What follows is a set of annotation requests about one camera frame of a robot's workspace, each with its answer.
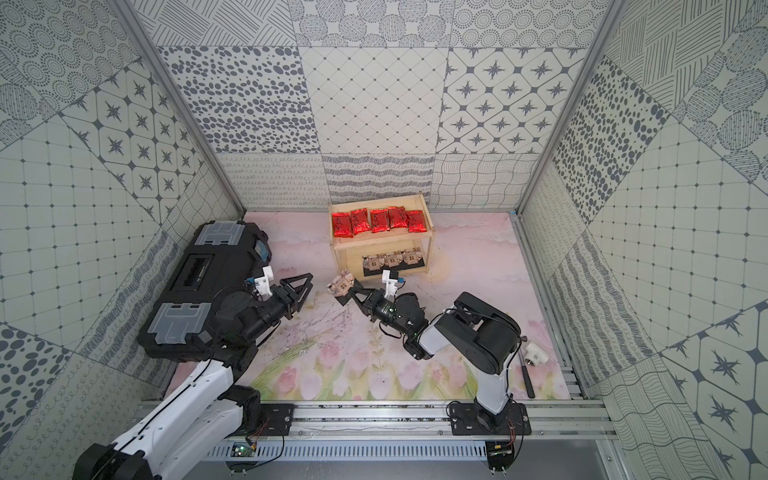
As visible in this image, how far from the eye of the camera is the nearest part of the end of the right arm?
2.27 ft

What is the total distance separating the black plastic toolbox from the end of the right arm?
300 millimetres

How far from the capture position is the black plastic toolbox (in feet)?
2.38
